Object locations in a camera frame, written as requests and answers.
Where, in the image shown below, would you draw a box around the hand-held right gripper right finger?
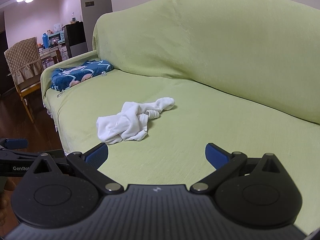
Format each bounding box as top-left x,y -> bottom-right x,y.
190,142 -> 288,195

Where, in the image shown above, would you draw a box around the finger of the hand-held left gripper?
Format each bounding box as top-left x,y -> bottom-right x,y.
0,137 -> 28,150

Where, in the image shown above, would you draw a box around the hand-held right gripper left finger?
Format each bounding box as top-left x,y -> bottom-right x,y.
24,142 -> 124,195

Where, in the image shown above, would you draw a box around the white garment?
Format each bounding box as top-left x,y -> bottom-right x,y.
96,97 -> 176,145

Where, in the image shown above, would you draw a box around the person's left hand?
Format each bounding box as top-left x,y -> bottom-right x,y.
0,179 -> 17,227

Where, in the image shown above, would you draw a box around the green covered sofa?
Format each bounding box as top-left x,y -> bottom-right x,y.
41,0 -> 320,232

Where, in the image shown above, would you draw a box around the blue printed blanket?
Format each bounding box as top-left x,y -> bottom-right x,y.
51,60 -> 114,91

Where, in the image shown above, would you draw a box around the chair with beige quilted cover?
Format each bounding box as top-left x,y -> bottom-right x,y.
4,37 -> 44,124

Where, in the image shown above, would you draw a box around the wooden table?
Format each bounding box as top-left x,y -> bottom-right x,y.
39,45 -> 63,68

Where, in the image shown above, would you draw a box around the light blue toaster oven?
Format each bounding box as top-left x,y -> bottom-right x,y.
48,31 -> 66,47

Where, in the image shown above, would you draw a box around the black refrigerator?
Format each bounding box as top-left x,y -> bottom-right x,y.
62,21 -> 87,58

